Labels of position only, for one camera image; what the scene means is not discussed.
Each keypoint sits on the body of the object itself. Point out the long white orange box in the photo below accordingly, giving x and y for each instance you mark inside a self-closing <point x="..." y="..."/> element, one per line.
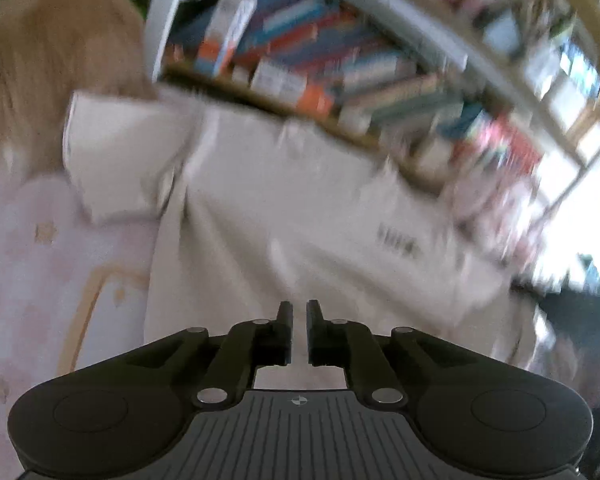
<point x="292" y="87"/>

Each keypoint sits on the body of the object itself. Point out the orange fluffy cat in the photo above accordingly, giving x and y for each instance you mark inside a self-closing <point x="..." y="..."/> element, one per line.
<point x="55" y="60"/>

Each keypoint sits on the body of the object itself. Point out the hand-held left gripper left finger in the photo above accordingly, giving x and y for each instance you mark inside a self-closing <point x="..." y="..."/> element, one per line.
<point x="285" y="332"/>

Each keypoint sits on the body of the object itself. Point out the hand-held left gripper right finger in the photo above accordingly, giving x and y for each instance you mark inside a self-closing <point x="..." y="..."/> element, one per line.
<point x="314" y="332"/>

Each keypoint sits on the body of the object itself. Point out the white printed T-shirt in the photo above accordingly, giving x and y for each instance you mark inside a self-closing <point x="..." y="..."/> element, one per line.
<point x="280" y="210"/>

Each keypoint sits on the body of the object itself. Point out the tall white orange box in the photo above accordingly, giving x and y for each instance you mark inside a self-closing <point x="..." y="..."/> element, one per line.
<point x="227" y="30"/>

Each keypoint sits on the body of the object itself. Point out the row of colourful books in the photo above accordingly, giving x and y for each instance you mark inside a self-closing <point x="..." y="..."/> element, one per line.
<point x="355" y="70"/>

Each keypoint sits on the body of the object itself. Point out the white frame wooden bookshelf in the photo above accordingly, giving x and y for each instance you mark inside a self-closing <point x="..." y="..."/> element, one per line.
<point x="162" y="20"/>

